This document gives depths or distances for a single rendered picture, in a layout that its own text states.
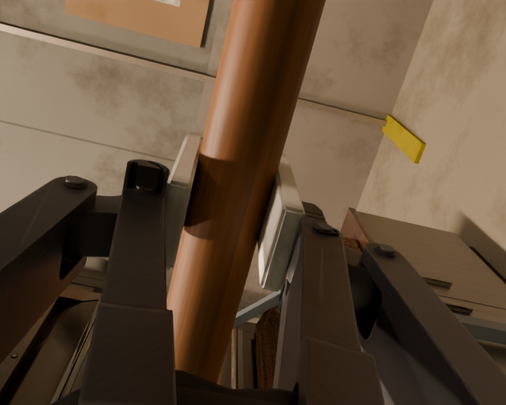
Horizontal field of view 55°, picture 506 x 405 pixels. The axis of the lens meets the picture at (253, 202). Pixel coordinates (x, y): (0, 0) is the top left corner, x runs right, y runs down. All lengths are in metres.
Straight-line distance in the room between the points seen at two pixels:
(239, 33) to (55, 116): 3.50
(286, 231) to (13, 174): 3.78
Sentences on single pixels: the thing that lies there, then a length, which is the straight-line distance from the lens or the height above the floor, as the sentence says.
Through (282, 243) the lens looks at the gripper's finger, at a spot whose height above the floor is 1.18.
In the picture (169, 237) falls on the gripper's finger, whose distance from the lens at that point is 0.15.
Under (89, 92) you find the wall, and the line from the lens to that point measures 3.54.
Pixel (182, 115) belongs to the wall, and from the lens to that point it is 3.45.
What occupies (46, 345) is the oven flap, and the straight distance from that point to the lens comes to 1.86.
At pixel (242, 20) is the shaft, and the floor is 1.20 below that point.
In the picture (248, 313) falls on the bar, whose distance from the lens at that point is 1.23.
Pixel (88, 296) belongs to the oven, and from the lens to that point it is 2.07.
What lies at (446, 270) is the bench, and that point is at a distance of 1.80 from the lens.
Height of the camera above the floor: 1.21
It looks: 7 degrees down
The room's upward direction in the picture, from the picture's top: 77 degrees counter-clockwise
